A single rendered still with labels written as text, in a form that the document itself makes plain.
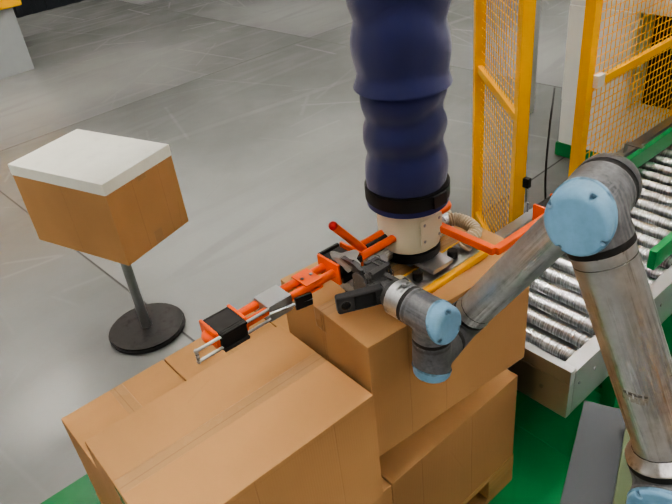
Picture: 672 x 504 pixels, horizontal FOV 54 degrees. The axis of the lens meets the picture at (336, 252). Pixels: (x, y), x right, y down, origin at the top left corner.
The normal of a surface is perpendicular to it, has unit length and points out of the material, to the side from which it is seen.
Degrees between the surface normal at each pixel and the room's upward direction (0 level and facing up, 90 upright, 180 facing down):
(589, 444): 0
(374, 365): 90
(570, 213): 82
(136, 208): 90
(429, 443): 0
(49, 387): 0
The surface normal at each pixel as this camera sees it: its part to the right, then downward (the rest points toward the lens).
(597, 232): -0.65, 0.36
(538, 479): -0.11, -0.83
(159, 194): 0.86, 0.20
